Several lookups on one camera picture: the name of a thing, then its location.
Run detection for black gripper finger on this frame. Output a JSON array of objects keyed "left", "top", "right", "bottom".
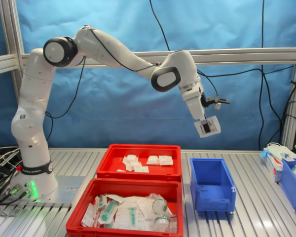
[{"left": 200, "top": 117, "right": 212, "bottom": 133}]

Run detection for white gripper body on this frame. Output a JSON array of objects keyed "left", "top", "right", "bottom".
[{"left": 181, "top": 84, "right": 207, "bottom": 121}]

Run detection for white glove box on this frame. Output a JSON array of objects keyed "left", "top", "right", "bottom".
[{"left": 263, "top": 148, "right": 287, "bottom": 183}]

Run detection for blue open-front storage bin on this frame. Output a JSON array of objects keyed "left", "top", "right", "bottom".
[
  {"left": 189, "top": 157, "right": 237, "bottom": 213},
  {"left": 280, "top": 158, "right": 296, "bottom": 211}
]

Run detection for red plastic crate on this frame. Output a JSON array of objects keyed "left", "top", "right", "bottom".
[
  {"left": 96, "top": 144, "right": 183, "bottom": 182},
  {"left": 66, "top": 177, "right": 185, "bottom": 237}
]

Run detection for light blue face masks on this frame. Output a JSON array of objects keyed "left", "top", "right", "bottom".
[{"left": 260, "top": 142, "right": 296, "bottom": 161}]

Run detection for blue fabric curtain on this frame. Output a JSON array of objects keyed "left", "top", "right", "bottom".
[{"left": 0, "top": 0, "right": 296, "bottom": 151}]

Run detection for slim green syringe pack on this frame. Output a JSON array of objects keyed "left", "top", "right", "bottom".
[{"left": 128, "top": 206, "right": 138, "bottom": 225}]

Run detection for thin green syringe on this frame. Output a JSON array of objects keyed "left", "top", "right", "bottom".
[{"left": 106, "top": 194, "right": 125, "bottom": 203}]

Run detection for white paper medical packs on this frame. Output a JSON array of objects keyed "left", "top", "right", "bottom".
[{"left": 112, "top": 197, "right": 151, "bottom": 230}]

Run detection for small green and white pack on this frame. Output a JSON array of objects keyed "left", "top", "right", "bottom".
[{"left": 95, "top": 194, "right": 109, "bottom": 208}]

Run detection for large green syringe pack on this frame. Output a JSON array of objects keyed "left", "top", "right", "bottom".
[{"left": 98, "top": 199, "right": 119, "bottom": 223}]

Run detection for white pack with red print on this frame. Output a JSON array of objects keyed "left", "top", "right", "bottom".
[{"left": 80, "top": 202, "right": 99, "bottom": 227}]

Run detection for metal robot mounting plate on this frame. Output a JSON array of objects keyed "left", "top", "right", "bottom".
[{"left": 43, "top": 175, "right": 87, "bottom": 208}]

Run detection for wrist camera with black bracket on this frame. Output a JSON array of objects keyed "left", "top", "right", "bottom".
[{"left": 201, "top": 91, "right": 230, "bottom": 110}]

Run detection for aluminium profile frame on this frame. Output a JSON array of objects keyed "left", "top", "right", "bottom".
[{"left": 0, "top": 0, "right": 296, "bottom": 151}]

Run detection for black hanging cable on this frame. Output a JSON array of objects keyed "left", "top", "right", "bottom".
[
  {"left": 149, "top": 0, "right": 296, "bottom": 77},
  {"left": 258, "top": 0, "right": 283, "bottom": 150}
]

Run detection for clear packed filter green ring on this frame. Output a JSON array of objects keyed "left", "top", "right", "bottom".
[
  {"left": 153, "top": 214, "right": 171, "bottom": 230},
  {"left": 151, "top": 197, "right": 169, "bottom": 214}
]

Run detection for black camera cable on arm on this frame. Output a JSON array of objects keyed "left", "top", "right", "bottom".
[{"left": 44, "top": 24, "right": 219, "bottom": 141}]

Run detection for black cable with metal connector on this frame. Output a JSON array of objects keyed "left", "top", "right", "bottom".
[
  {"left": 0, "top": 186, "right": 23, "bottom": 203},
  {"left": 0, "top": 190, "right": 30, "bottom": 206}
]

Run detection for white cable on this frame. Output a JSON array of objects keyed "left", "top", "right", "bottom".
[{"left": 0, "top": 147, "right": 20, "bottom": 158}]

